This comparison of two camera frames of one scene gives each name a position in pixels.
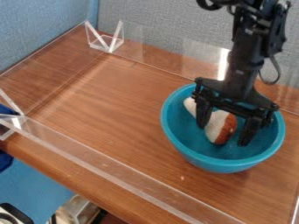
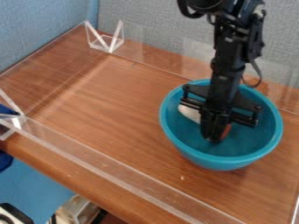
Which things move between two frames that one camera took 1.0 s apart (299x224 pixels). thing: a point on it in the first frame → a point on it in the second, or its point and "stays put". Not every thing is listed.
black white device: [12, 215] stays put
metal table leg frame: [77, 211] stays put
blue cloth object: [5, 156] stays put
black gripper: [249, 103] → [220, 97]
